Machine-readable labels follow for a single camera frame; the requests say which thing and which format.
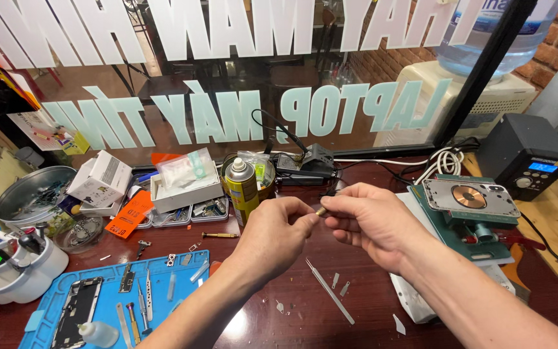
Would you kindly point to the person's right hand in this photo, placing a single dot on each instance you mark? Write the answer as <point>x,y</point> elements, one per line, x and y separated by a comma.
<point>385,228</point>

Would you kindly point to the person's left hand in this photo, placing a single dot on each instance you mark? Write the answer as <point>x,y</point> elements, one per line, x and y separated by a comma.
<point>264,242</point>

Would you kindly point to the small brass tool bit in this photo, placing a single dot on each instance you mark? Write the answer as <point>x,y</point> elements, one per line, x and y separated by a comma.
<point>321,211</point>

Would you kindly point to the slim brass screwdriver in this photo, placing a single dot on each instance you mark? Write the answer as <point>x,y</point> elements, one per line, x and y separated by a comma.
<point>221,235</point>

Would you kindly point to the yellow spray can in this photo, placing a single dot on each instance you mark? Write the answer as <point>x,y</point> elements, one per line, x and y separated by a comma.
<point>242,194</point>

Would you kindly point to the round brass-coloured tin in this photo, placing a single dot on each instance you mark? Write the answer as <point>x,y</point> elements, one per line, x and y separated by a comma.
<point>267,179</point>

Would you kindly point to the clear plastic parts trays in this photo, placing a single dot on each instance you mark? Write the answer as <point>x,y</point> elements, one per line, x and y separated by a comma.
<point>206,211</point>

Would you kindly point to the thin metal strip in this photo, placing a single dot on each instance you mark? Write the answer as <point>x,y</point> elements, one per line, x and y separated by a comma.
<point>200,271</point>

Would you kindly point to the small metal blade piece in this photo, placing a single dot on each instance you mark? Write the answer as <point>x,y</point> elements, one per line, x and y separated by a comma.
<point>345,289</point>
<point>335,280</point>

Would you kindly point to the green clamp fixture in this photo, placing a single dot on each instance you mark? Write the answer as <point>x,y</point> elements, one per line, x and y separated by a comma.
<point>458,237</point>

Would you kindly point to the long silver pointed tweezers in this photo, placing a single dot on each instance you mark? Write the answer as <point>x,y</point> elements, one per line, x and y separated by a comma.
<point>330,291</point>

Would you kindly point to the open white cardboard box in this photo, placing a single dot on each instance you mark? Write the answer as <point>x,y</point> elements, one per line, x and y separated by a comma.
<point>187,196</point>

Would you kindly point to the black soldering iron stand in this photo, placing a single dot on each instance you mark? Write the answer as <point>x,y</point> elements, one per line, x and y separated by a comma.
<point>315,160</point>

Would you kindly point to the white plastic shard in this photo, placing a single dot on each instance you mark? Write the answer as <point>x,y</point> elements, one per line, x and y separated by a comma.
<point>399,324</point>

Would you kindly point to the clear plastic zip bag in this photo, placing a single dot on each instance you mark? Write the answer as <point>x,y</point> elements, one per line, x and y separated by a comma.
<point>184,167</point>

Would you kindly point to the blue silicone repair mat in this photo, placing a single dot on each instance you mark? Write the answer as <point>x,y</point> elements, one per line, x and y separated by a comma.
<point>172,310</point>

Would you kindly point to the silver blue-tipped screwdriver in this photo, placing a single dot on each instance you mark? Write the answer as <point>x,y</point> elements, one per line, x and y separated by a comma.
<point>143,308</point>

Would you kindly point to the orange plastic pry tool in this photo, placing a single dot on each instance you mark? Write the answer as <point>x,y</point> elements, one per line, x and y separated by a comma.
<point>516,271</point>

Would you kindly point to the orange paper tag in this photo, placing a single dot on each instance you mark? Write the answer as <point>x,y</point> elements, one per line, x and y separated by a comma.
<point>129,215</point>

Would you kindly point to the small dark circuit board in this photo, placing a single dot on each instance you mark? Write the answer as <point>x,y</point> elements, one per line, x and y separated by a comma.
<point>126,279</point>

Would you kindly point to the black hot air station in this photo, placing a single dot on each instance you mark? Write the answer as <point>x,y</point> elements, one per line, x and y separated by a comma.
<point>521,155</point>

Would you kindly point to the flat metal spudger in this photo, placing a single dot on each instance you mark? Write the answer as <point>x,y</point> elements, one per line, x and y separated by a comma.
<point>124,327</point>

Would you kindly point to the white water dispenser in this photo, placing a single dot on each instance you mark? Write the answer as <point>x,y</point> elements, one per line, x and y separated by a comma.
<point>502,102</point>

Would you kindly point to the small white product box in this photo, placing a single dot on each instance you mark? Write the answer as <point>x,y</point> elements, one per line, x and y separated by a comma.
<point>100,182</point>

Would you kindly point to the clear glass dish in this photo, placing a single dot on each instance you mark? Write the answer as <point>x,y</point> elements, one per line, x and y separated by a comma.
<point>79,233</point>

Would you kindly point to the small clear dropper bottle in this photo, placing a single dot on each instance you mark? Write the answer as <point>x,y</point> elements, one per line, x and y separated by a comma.
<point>100,334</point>

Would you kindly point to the opened black phone chassis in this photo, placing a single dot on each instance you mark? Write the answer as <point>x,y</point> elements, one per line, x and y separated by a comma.
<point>78,310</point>

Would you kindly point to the large clear water bottle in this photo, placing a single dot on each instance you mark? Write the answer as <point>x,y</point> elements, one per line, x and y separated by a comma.
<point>482,43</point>

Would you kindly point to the small yellow box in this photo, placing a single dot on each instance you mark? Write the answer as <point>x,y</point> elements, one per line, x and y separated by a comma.
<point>76,144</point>

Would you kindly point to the round metal bowl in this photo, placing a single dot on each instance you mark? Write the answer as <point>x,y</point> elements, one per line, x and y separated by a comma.
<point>32,194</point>

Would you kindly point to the white tool holder cup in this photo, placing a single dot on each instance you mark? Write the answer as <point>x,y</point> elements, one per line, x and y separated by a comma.
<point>27,276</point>

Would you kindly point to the wooden slotted rack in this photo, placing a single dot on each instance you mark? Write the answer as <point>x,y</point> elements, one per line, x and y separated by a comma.
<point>3,174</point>

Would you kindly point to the silver phone back frame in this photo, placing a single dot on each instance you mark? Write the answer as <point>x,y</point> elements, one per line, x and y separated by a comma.
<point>470,197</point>

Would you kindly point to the small metal bracket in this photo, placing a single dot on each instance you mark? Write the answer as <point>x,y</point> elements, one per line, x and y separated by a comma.
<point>171,260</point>

